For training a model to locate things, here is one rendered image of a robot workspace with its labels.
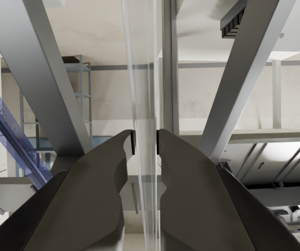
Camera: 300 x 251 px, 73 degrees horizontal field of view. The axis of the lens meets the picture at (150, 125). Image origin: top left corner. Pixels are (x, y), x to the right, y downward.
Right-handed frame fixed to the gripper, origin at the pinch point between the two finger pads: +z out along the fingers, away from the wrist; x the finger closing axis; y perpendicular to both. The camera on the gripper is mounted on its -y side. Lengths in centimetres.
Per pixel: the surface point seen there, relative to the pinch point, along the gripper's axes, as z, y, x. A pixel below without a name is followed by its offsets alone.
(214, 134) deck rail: 21.2, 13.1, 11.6
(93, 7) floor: 181, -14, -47
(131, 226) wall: 204, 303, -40
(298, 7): 15.8, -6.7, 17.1
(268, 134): 59, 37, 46
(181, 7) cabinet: 57, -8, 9
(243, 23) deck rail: 19.9, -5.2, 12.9
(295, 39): 16.8, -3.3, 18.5
